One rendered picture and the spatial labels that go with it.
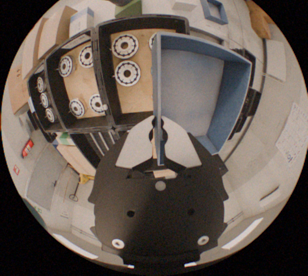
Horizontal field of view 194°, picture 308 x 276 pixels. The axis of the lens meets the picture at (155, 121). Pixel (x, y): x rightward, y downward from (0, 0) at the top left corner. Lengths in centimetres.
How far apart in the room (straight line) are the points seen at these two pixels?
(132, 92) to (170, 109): 26
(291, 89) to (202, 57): 285
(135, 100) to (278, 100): 299
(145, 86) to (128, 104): 12
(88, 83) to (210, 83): 46
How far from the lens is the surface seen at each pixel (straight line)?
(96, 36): 36
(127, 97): 42
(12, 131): 309
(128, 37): 39
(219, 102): 22
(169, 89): 16
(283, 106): 294
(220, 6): 89
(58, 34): 67
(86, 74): 48
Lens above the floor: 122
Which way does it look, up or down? 57 degrees down
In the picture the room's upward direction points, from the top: 170 degrees clockwise
